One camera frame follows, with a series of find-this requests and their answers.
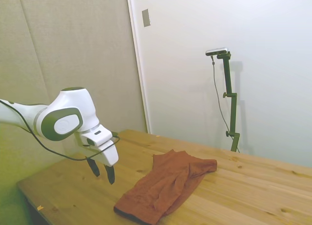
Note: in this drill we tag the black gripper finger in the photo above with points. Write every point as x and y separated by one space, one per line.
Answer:
95 167
110 174

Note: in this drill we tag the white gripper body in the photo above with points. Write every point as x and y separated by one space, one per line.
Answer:
111 154

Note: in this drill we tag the rust orange shorts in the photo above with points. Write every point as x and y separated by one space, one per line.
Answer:
165 181

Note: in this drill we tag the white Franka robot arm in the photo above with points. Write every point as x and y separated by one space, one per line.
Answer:
73 100

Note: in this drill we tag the small orange tape scrap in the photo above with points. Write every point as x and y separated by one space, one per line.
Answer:
39 207

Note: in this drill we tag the white door frame trim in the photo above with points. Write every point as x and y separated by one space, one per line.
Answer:
139 64

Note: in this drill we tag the black jointed camera stand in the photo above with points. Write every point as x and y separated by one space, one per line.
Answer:
233 113

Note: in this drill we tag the grey wall plate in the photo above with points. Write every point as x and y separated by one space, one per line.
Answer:
146 18

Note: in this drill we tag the grey camera on stand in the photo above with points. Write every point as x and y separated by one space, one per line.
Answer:
217 51

